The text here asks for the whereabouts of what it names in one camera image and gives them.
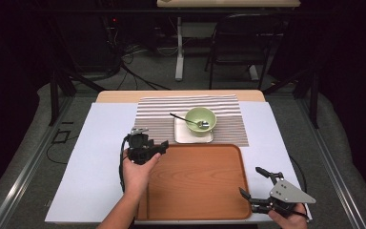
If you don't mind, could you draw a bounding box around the aluminium floor rail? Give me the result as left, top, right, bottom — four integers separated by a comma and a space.
295, 94, 366, 229
0, 94, 74, 229

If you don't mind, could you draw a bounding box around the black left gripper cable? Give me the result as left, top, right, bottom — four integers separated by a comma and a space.
118, 134, 132, 194

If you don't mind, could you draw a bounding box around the bundle of floor cables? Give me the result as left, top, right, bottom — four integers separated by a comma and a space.
108, 44, 173, 92

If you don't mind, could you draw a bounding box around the black folding chair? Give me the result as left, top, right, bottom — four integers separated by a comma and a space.
204, 12, 285, 91

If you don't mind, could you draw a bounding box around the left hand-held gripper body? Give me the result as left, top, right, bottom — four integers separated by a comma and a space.
125, 126, 155, 166

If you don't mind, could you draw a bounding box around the person's right hand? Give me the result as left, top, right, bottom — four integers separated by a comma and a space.
267, 203, 310, 229

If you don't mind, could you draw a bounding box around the striped placemat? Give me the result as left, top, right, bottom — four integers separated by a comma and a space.
130, 94, 250, 151

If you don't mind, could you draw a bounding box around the white table sheet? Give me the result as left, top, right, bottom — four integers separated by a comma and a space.
44, 101, 313, 224

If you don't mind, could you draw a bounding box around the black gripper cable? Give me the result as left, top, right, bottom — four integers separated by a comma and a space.
289, 156, 311, 222
118, 134, 132, 194

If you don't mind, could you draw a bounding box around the light green bowl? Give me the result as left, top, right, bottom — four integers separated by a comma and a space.
184, 106, 218, 138

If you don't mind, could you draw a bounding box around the metal spoon with dark handle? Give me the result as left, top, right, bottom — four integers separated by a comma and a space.
169, 112, 211, 130

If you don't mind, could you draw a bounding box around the white-legged desk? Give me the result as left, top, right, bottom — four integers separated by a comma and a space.
156, 0, 301, 82

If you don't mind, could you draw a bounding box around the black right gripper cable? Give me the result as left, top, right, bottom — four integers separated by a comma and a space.
289, 156, 311, 222

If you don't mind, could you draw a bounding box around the brown wooden tray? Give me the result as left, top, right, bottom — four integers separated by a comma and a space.
135, 143, 253, 221

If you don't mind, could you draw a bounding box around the thin black floor cable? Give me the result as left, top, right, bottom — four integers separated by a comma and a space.
46, 135, 79, 166

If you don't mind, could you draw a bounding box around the white square plate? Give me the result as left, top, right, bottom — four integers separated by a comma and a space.
173, 113, 214, 144

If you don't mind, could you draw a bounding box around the black metal stand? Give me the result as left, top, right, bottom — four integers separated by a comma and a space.
48, 68, 108, 127
261, 68, 320, 129

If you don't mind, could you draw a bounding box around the dark equipment rack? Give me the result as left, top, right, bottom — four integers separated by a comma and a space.
56, 12, 122, 73

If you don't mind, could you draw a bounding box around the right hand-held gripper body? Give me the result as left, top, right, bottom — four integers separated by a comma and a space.
260, 177, 316, 218

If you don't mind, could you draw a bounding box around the person's left hand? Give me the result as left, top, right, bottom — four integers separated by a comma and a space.
121, 149, 162, 198

